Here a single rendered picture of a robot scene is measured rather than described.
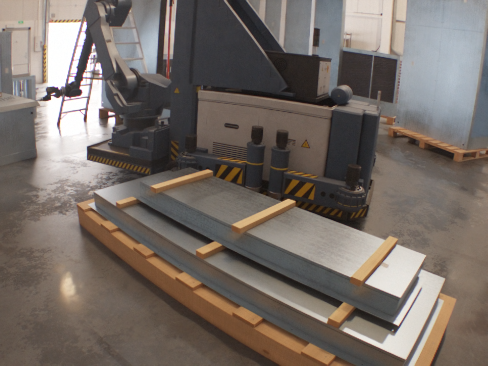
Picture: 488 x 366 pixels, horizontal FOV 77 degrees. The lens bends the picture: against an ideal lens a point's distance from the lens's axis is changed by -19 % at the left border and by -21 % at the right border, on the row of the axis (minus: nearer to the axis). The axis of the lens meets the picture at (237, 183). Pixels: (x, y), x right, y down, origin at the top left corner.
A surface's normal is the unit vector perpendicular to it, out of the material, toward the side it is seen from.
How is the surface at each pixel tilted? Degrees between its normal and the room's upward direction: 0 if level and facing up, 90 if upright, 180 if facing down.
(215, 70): 90
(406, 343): 0
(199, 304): 90
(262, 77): 90
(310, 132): 90
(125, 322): 0
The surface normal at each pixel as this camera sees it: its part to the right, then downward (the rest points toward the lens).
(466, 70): -0.88, 0.12
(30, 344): 0.07, -0.93
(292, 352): -0.66, 0.22
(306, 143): -0.41, 0.30
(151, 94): 0.10, 0.36
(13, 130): 0.79, 0.26
